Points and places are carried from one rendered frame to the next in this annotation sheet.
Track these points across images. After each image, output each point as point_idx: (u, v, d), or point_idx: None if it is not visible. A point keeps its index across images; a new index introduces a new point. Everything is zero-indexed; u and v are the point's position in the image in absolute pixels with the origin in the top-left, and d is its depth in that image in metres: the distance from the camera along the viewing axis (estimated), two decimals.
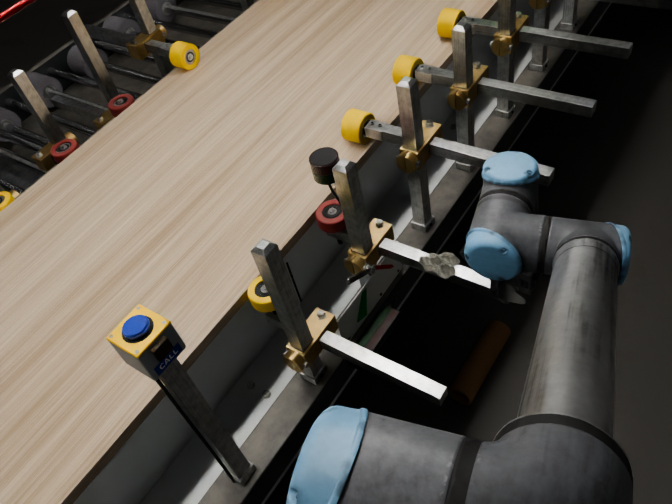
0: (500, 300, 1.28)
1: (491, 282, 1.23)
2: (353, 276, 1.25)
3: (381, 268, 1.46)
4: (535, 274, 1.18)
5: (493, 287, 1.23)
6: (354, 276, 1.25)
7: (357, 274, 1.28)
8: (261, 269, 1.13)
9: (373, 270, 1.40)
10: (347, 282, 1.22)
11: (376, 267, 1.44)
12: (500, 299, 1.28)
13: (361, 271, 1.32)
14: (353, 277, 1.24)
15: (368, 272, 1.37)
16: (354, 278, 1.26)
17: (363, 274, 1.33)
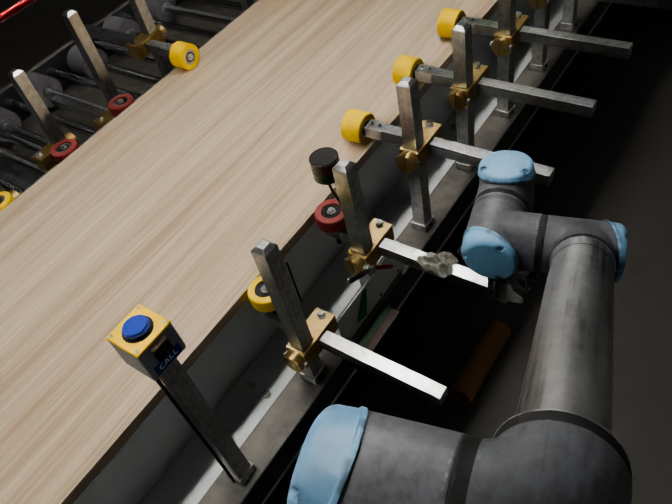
0: (498, 299, 1.29)
1: (488, 281, 1.23)
2: (353, 276, 1.25)
3: (381, 268, 1.46)
4: (532, 273, 1.18)
5: (490, 286, 1.23)
6: (354, 276, 1.25)
7: (357, 274, 1.28)
8: (261, 269, 1.13)
9: (373, 270, 1.40)
10: (347, 282, 1.22)
11: (376, 267, 1.44)
12: (498, 298, 1.28)
13: (361, 271, 1.32)
14: (353, 277, 1.24)
15: (368, 272, 1.37)
16: (354, 278, 1.26)
17: (363, 274, 1.33)
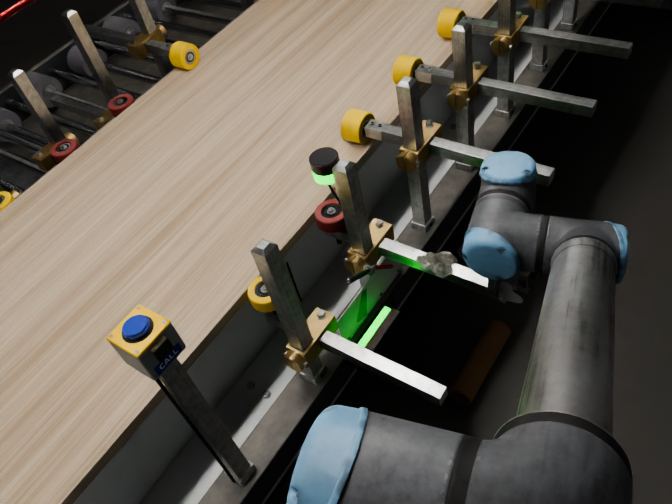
0: (497, 299, 1.29)
1: (488, 281, 1.23)
2: (353, 276, 1.25)
3: (381, 268, 1.46)
4: (532, 273, 1.18)
5: (490, 286, 1.23)
6: (354, 276, 1.25)
7: (357, 274, 1.28)
8: (261, 269, 1.13)
9: (373, 270, 1.40)
10: (347, 282, 1.22)
11: (376, 267, 1.44)
12: (497, 298, 1.28)
13: (361, 271, 1.32)
14: (353, 277, 1.24)
15: (368, 272, 1.37)
16: (354, 278, 1.26)
17: (363, 274, 1.33)
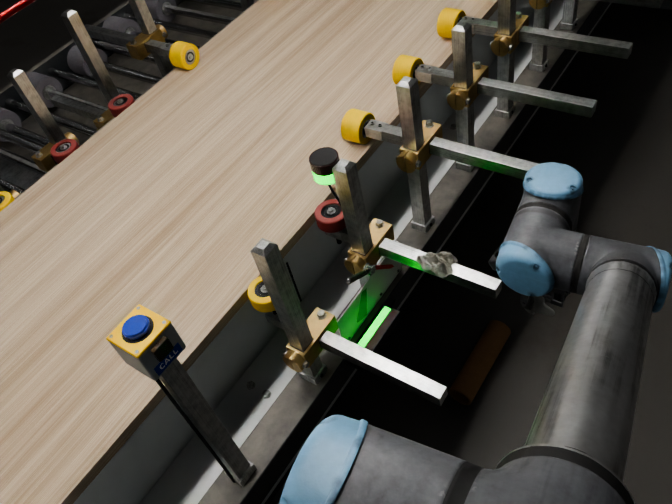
0: (527, 311, 1.26)
1: (521, 293, 1.20)
2: (353, 276, 1.25)
3: (381, 268, 1.46)
4: None
5: (523, 298, 1.20)
6: (354, 276, 1.25)
7: (357, 274, 1.28)
8: (261, 269, 1.13)
9: (373, 270, 1.40)
10: (347, 282, 1.22)
11: (376, 267, 1.44)
12: (528, 310, 1.25)
13: (361, 271, 1.32)
14: (353, 277, 1.24)
15: (368, 272, 1.37)
16: (354, 278, 1.26)
17: (363, 274, 1.33)
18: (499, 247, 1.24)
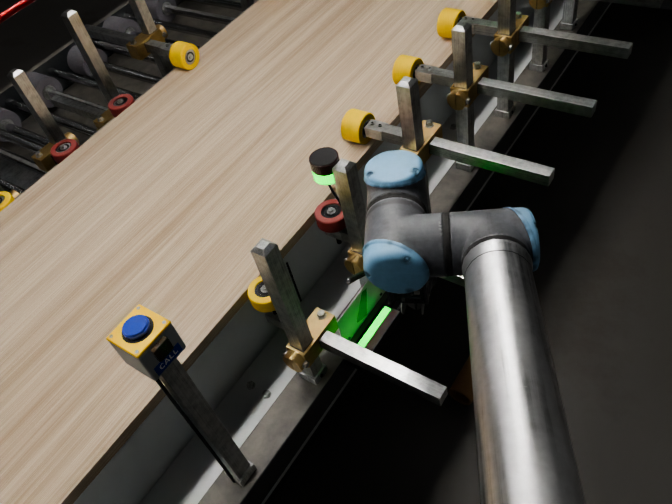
0: None
1: None
2: (353, 276, 1.25)
3: None
4: None
5: None
6: (354, 276, 1.25)
7: (357, 274, 1.28)
8: (261, 269, 1.13)
9: None
10: (347, 282, 1.22)
11: None
12: None
13: (361, 271, 1.32)
14: (353, 277, 1.24)
15: None
16: (354, 278, 1.26)
17: (363, 274, 1.33)
18: None
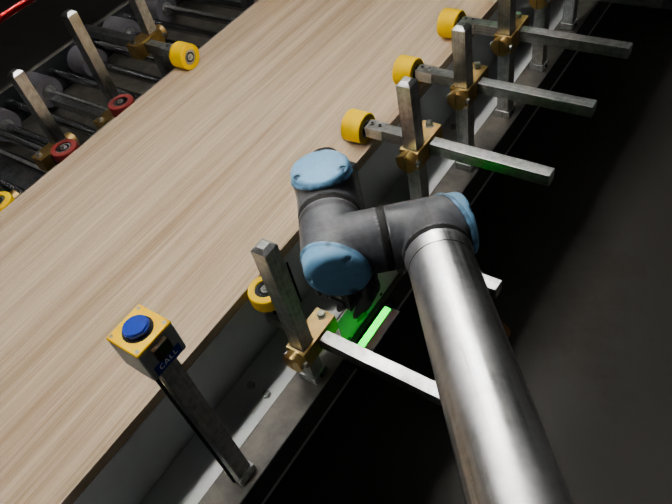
0: None
1: None
2: None
3: None
4: None
5: None
6: None
7: None
8: (261, 269, 1.13)
9: None
10: None
11: None
12: None
13: None
14: None
15: None
16: None
17: None
18: None
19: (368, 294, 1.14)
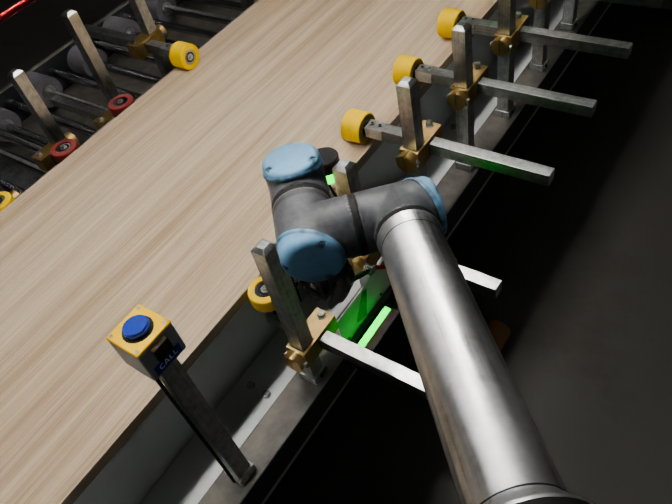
0: None
1: None
2: None
3: (381, 268, 1.46)
4: (297, 278, 1.10)
5: None
6: (354, 276, 1.25)
7: (357, 274, 1.28)
8: (261, 269, 1.13)
9: (373, 270, 1.40)
10: None
11: (376, 267, 1.44)
12: None
13: (361, 271, 1.32)
14: None
15: (368, 272, 1.37)
16: (354, 278, 1.26)
17: (363, 274, 1.33)
18: None
19: (343, 285, 1.16)
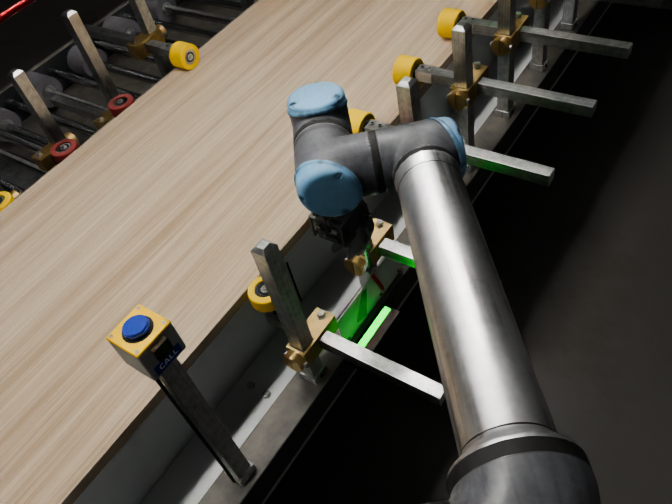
0: None
1: None
2: None
3: (376, 281, 1.46)
4: (318, 225, 1.11)
5: None
6: (368, 245, 1.26)
7: (369, 248, 1.28)
8: (261, 269, 1.13)
9: (373, 270, 1.40)
10: None
11: (373, 275, 1.44)
12: None
13: (369, 254, 1.32)
14: None
15: (370, 266, 1.37)
16: (367, 246, 1.26)
17: (369, 259, 1.33)
18: None
19: (362, 235, 1.17)
